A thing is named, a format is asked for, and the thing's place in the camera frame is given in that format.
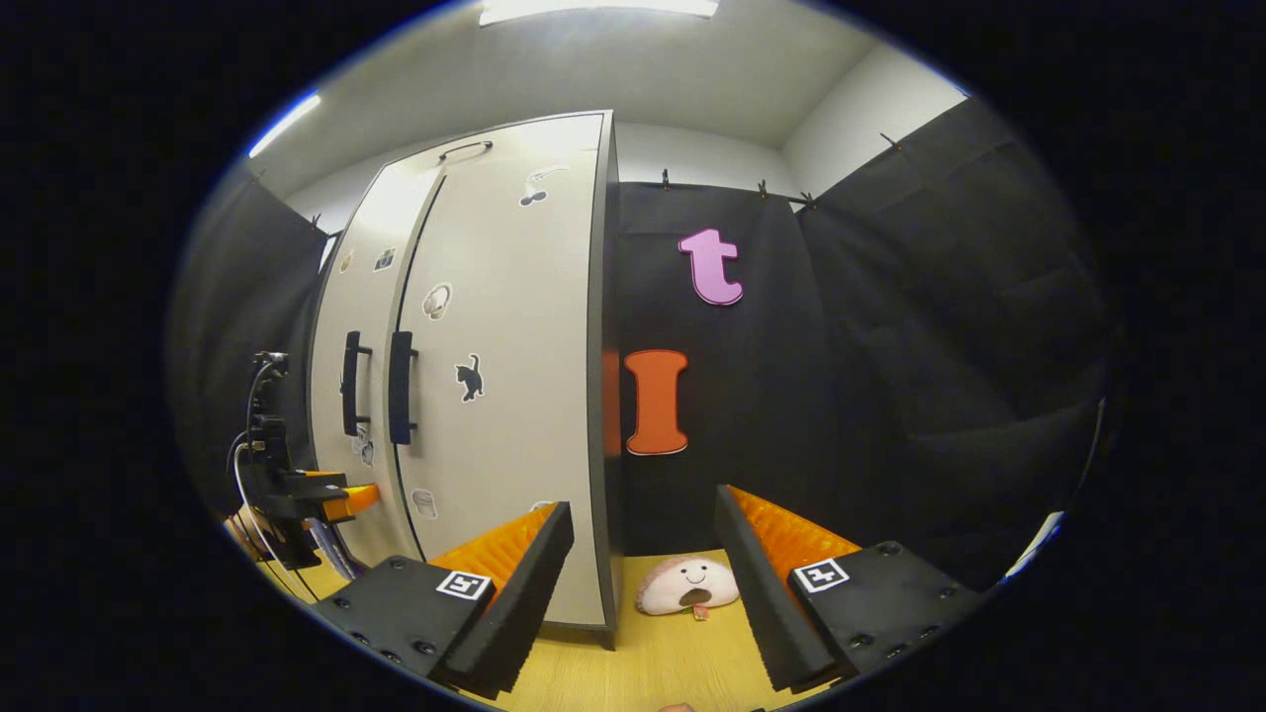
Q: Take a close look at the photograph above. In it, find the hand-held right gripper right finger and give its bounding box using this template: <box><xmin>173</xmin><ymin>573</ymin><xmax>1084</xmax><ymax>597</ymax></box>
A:
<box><xmin>712</xmin><ymin>483</ymin><xmax>993</xmax><ymax>693</ymax></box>

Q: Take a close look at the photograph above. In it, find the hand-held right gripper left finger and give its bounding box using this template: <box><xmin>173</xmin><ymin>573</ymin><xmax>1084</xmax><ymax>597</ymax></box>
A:
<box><xmin>309</xmin><ymin>499</ymin><xmax>577</xmax><ymax>699</ymax></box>

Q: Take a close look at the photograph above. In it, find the white and grey cabinet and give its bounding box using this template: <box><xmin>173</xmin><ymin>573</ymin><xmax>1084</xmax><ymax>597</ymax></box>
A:
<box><xmin>309</xmin><ymin>109</ymin><xmax>622</xmax><ymax>649</ymax></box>

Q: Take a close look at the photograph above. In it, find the rectangular ceiling light panel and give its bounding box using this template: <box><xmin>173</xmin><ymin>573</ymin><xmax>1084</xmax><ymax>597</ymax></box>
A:
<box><xmin>480</xmin><ymin>0</ymin><xmax>720</xmax><ymax>28</ymax></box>

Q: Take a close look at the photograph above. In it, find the black backdrop cloth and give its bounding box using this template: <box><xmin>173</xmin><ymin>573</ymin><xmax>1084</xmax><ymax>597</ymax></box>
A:
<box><xmin>168</xmin><ymin>94</ymin><xmax>1124</xmax><ymax>594</ymax></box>

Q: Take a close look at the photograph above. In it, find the narrow ceiling strip light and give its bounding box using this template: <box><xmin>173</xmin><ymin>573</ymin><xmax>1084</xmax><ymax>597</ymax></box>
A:
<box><xmin>247</xmin><ymin>92</ymin><xmax>323</xmax><ymax>159</ymax></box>

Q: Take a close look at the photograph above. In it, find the purple patterned packet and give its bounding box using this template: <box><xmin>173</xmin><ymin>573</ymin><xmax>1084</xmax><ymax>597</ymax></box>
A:
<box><xmin>305</xmin><ymin>516</ymin><xmax>359</xmax><ymax>582</ymax></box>

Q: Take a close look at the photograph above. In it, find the black bar door handle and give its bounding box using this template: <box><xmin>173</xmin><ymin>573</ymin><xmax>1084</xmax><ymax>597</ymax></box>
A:
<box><xmin>340</xmin><ymin>331</ymin><xmax>373</xmax><ymax>438</ymax></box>
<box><xmin>388</xmin><ymin>331</ymin><xmax>420</xmax><ymax>446</ymax></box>

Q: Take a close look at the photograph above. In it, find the pink smiling plush toy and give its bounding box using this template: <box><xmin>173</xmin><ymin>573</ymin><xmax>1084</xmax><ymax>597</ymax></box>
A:
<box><xmin>635</xmin><ymin>555</ymin><xmax>741</xmax><ymax>621</ymax></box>

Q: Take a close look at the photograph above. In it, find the small white cabinet flap door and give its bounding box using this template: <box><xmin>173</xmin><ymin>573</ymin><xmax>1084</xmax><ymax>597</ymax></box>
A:
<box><xmin>381</xmin><ymin>112</ymin><xmax>606</xmax><ymax>194</ymax></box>

